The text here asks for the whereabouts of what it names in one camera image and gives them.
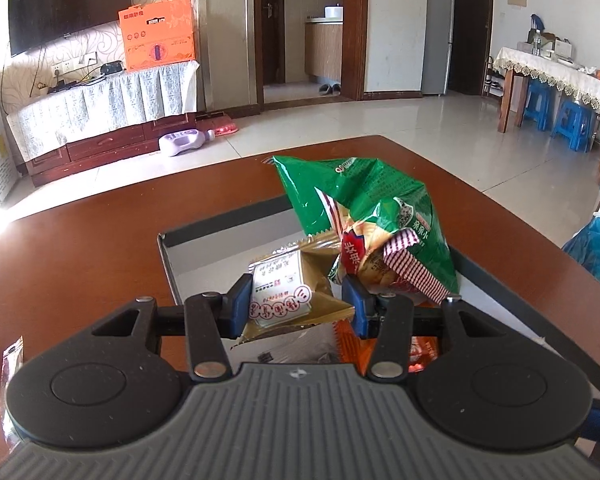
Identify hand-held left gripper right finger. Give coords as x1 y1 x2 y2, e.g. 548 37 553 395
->
340 275 513 381

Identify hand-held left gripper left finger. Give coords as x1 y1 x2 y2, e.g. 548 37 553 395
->
90 273 254 382

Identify long orange bar packet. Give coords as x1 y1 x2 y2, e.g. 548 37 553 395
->
332 321 381 376

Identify small gold snack packet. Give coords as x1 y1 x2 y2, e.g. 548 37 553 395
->
239 240 356 348

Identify grey box with white inside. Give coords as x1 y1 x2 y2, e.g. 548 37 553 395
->
156 194 600 403

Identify small orange snack packet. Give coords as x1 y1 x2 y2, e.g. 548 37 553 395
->
407 335 441 376

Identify green bag with striped corner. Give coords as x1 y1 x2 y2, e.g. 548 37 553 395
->
272 155 462 306

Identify blue plastic bag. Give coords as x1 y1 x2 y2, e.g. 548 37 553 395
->
561 212 600 301

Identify white plastic bottle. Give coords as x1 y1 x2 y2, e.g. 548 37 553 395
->
158 129 217 158

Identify pink plastic object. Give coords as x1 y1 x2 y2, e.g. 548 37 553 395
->
195 112 240 137

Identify wooden television cabinet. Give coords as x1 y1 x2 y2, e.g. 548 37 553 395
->
27 110 198 188

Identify clear packet with white ball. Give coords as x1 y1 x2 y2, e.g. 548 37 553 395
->
1 336 27 443

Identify wooden TV cabinet with cloth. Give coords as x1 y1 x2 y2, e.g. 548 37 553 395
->
6 60 201 163

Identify wooden dining table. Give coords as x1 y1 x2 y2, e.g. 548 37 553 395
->
497 72 600 181

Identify wooden kitchen counter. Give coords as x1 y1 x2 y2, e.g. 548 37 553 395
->
304 17 343 81

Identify shoe rack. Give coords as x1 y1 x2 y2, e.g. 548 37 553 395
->
482 55 506 98

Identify brown wooden door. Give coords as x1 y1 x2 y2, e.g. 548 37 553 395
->
260 0 287 86

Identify blue plastic stool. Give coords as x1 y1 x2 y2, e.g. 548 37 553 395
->
517 80 556 131
551 99 598 153

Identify black power strip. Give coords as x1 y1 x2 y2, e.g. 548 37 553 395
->
47 77 106 95

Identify orange cardboard gift box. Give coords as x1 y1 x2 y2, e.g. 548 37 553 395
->
117 0 200 72

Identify silver refrigerator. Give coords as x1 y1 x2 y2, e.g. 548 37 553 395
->
421 0 456 97

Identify dark wooden door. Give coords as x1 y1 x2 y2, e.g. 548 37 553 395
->
447 0 495 96

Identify cream lace tablecloth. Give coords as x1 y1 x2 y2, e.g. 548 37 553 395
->
494 46 600 123

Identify blue capped bottle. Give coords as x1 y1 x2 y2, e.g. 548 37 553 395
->
530 14 546 56

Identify black television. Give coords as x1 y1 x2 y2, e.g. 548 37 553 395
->
7 0 132 58

